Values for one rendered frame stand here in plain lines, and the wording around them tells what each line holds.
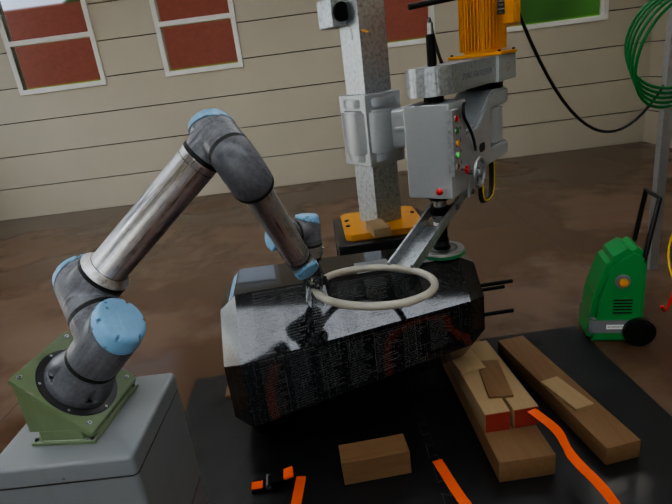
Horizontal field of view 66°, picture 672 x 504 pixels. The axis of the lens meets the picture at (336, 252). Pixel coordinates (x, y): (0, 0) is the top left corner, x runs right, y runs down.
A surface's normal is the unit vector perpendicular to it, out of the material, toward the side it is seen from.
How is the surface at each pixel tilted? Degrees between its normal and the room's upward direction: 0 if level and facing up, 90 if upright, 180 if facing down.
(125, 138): 90
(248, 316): 45
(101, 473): 90
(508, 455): 0
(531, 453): 0
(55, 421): 90
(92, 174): 90
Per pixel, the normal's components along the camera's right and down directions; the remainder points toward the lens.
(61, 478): 0.02, 0.34
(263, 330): 0.02, -0.44
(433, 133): -0.55, 0.35
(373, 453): -0.12, -0.93
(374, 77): 0.55, 0.22
